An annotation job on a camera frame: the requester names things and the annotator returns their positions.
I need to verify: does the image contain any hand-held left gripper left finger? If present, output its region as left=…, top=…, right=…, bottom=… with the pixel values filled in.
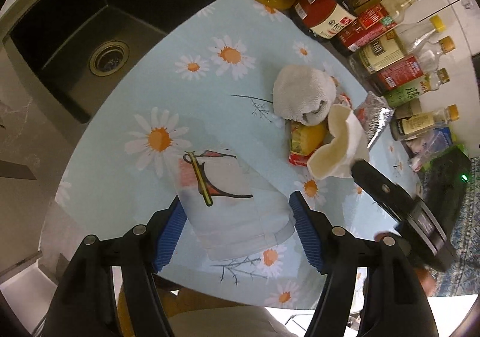
left=41, top=196, right=186, bottom=337

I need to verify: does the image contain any silver foil packet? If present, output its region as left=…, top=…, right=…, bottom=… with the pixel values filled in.
left=352, top=91, right=395, bottom=148

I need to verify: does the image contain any white paper towel bundle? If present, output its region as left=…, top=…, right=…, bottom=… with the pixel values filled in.
left=272, top=64, right=337, bottom=126

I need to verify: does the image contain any dark cap red label bottle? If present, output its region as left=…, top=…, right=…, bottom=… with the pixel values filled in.
left=332, top=0, right=426, bottom=55

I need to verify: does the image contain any gold cap red label bottle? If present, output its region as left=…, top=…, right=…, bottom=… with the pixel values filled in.
left=369, top=36, right=456, bottom=92

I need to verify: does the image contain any clear plastic cup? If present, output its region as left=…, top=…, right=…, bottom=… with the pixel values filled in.
left=170, top=116, right=297, bottom=263

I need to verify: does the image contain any black device green light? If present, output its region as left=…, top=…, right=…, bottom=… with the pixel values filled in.
left=420, top=146, right=472, bottom=206

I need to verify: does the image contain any green label oil bottle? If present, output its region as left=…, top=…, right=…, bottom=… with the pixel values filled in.
left=382, top=68, right=451, bottom=107

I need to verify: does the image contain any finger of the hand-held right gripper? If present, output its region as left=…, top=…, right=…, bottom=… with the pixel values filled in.
left=352, top=159, right=418, bottom=224

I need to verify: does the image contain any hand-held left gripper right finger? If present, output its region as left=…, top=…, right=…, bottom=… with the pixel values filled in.
left=289, top=191, right=439, bottom=337

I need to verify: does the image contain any black kitchen sink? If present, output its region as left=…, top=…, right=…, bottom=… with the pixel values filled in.
left=2, top=0, right=233, bottom=124

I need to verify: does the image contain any dark soy sauce jug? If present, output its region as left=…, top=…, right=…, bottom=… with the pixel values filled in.
left=290, top=0, right=359, bottom=41

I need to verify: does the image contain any small clear yellow cap bottle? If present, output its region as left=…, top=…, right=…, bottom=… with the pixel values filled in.
left=390, top=105, right=460, bottom=141

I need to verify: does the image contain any small red white wrapper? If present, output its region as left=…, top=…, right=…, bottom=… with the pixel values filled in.
left=335, top=91, right=353, bottom=109

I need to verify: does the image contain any blue white packet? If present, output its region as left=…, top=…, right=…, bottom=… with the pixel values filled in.
left=407, top=127, right=454, bottom=160

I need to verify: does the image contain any person's right hand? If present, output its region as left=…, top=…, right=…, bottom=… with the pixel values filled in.
left=418, top=267, right=439, bottom=297

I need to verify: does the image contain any daisy print blue tablecloth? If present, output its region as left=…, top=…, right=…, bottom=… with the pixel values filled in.
left=54, top=0, right=424, bottom=309

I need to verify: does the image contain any red yellow snack wrapper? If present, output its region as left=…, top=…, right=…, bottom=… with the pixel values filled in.
left=287, top=120, right=329, bottom=167

